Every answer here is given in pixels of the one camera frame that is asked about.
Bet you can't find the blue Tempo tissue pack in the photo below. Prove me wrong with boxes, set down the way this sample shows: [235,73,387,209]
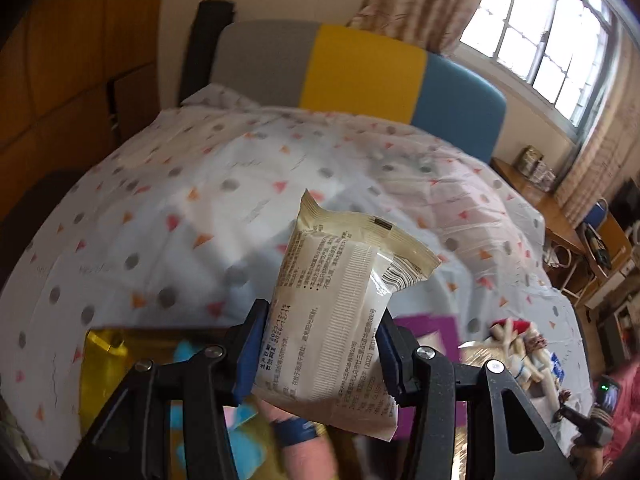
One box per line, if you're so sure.
[548,352,565,387]

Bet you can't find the white wet wipe packet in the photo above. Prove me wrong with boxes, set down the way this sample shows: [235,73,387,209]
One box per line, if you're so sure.
[253,192,439,441]

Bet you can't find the white knit glove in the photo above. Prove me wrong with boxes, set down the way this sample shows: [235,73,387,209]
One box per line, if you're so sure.
[489,321,541,390]

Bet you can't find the blue pink plush toy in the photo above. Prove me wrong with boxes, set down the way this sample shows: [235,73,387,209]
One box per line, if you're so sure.
[169,339,269,480]

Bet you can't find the pink fuzzy sock roll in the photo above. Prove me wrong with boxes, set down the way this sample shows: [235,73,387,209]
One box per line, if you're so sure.
[256,399,338,480]

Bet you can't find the white foam roll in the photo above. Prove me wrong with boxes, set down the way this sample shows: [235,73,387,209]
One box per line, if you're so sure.
[532,348,561,412]

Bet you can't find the red sock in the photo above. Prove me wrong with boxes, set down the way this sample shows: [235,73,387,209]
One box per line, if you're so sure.
[491,318,532,335]

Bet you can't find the pink ruffled bedding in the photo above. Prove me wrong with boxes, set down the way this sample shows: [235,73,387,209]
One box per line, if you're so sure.
[603,358,640,462]

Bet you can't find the purple tissue carton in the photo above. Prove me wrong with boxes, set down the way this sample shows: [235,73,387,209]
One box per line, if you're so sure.
[376,313,466,440]

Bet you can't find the gold metal tin tray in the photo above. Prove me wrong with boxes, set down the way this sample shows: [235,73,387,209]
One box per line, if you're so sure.
[78,327,471,480]

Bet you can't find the blue folding chair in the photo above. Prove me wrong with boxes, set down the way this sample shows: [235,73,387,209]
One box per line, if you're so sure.
[578,198,632,284]

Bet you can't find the wooden side desk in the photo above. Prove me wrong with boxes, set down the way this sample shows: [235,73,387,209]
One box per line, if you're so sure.
[490,157,586,256]

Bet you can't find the patterned plastic tablecloth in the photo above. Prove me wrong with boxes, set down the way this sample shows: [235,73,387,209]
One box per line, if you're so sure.
[1,84,593,470]

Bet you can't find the boxes on desk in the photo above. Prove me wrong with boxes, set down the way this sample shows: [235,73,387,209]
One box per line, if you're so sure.
[515,145,555,192]

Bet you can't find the right beige curtain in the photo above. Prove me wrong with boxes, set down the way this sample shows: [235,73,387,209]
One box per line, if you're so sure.
[554,40,639,226]

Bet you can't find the beige curtain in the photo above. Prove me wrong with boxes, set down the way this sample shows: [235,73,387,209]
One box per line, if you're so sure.
[554,40,639,226]
[348,0,482,56]

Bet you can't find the grey yellow blue sofa back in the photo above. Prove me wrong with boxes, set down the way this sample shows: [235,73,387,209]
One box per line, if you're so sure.
[210,20,506,162]

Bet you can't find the left beige curtain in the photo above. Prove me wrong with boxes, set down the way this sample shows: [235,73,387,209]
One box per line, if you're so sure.
[348,0,482,56]

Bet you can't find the window with grille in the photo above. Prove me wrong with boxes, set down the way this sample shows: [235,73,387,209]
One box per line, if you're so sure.
[461,0,614,131]

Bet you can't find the wooden wardrobe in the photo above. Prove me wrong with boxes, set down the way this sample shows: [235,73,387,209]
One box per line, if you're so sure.
[0,0,170,221]

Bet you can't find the black rolled mat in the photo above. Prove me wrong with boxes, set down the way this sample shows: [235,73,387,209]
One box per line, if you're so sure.
[178,0,235,102]

